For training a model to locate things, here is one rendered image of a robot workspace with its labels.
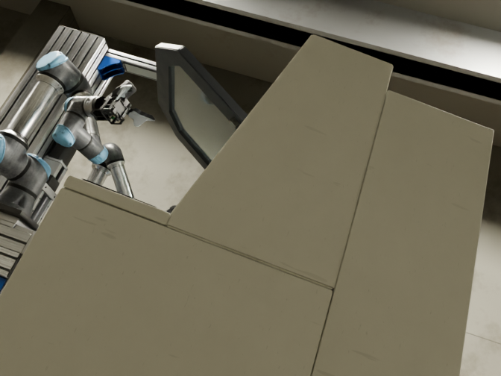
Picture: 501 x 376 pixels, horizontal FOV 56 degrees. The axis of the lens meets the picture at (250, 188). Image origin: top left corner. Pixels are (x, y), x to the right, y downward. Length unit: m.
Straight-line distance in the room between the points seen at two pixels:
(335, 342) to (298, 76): 0.60
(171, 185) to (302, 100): 3.06
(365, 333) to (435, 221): 0.30
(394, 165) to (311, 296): 0.36
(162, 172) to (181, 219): 3.22
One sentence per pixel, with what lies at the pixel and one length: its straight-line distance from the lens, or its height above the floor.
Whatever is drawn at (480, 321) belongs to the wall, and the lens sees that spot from 4.10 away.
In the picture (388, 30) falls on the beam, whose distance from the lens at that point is 3.50.
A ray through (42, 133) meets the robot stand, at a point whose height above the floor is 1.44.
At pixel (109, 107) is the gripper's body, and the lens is 1.65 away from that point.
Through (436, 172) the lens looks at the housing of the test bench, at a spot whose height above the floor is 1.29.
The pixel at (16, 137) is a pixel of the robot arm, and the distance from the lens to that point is 1.94.
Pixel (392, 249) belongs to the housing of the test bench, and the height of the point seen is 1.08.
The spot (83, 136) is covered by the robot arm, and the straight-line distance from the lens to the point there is 1.79.
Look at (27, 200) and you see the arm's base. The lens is 1.96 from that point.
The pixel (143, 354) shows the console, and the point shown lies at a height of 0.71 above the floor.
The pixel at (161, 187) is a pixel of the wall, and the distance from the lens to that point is 4.10.
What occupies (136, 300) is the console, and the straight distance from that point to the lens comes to 0.92.
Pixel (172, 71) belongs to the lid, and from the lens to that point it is 2.23.
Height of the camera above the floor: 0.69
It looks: 24 degrees up
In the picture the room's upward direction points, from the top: 21 degrees clockwise
